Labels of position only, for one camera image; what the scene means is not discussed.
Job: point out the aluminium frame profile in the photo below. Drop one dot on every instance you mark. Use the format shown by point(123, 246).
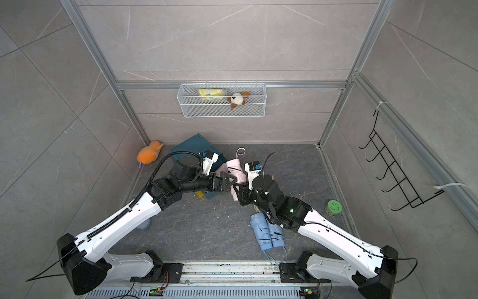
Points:
point(462, 197)

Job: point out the black wall hook rack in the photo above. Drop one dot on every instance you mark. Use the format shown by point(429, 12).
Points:
point(394, 170)

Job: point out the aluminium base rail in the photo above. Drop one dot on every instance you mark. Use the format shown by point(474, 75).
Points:
point(235, 280)

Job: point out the white wire wall basket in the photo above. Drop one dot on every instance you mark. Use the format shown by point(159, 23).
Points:
point(193, 107)

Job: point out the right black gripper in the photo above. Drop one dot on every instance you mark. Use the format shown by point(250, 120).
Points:
point(243, 194)

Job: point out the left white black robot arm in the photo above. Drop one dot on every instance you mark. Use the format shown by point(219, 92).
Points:
point(85, 259)

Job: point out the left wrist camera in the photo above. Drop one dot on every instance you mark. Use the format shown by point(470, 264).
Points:
point(208, 160)

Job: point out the blue folded umbrella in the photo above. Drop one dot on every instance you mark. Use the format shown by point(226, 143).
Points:
point(276, 235)
point(261, 230)

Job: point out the blue grey sponge pad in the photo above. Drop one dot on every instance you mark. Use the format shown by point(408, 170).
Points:
point(144, 225)

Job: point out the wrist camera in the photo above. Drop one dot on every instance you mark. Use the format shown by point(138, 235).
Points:
point(253, 170)
point(208, 160)

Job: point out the pink umbrella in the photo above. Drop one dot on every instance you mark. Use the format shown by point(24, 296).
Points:
point(236, 169)
point(222, 171)

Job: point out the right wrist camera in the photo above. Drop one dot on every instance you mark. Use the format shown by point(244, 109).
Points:
point(253, 170)

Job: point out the blue folded umbrella left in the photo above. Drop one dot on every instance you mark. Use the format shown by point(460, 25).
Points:
point(261, 230)

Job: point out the green round lid container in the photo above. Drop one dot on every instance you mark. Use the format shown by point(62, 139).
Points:
point(333, 208)

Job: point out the yellow packet in basket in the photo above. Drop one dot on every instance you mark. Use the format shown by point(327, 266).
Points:
point(212, 94)

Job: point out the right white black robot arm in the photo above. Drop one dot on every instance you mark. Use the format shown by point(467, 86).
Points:
point(372, 270)

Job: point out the blue folded umbrella right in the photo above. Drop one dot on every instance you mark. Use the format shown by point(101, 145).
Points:
point(276, 235)

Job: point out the teal drawer cabinet yellow base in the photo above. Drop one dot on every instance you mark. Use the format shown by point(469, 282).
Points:
point(198, 144)

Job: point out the brown white plush dog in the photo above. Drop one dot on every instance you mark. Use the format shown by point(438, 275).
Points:
point(238, 99)

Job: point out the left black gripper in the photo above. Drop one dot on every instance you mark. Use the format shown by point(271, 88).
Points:
point(220, 187)

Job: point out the orange plush toy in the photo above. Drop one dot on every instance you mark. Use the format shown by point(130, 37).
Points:
point(150, 153)

